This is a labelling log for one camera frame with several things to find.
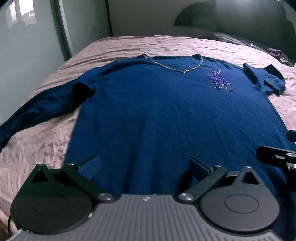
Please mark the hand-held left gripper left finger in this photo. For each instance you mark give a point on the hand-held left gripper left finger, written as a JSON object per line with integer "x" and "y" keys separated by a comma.
{"x": 90, "y": 166}

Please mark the bed with pink sheet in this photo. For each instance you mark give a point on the bed with pink sheet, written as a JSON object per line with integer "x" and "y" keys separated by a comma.
{"x": 34, "y": 148}

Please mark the purple cloth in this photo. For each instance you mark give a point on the purple cloth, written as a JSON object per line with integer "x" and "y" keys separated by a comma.
{"x": 278, "y": 54}

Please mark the large dark cushion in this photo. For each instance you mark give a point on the large dark cushion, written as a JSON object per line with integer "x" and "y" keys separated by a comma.
{"x": 231, "y": 16}

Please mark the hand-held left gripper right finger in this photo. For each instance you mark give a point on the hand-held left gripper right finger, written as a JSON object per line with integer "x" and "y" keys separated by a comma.
{"x": 198, "y": 167}

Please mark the blue beaded v-neck sweater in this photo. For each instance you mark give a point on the blue beaded v-neck sweater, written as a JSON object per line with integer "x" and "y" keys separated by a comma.
{"x": 150, "y": 104}

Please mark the dark patterned blanket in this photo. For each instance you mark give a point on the dark patterned blanket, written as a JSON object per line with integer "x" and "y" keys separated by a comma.
{"x": 235, "y": 40}

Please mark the glossy wardrobe door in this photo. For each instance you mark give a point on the glossy wardrobe door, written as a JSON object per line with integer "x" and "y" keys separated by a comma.
{"x": 27, "y": 46}

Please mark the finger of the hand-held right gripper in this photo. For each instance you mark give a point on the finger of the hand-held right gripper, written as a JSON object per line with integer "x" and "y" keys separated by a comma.
{"x": 272, "y": 154}
{"x": 291, "y": 135}

